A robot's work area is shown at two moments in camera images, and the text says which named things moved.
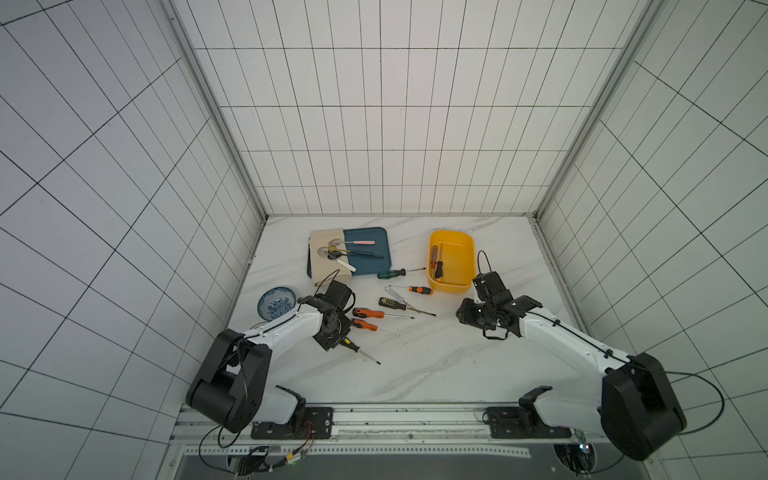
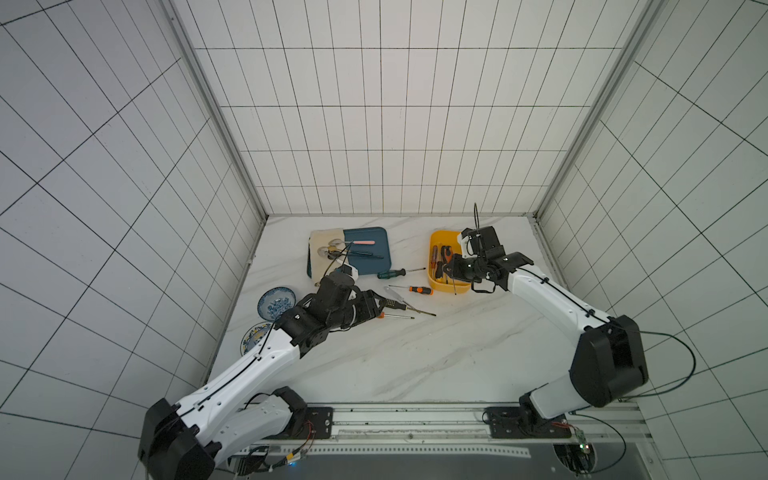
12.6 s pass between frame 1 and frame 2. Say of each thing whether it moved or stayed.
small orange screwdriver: stayed
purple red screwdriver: stayed
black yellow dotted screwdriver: stayed
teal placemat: stayed
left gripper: moved
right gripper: moved
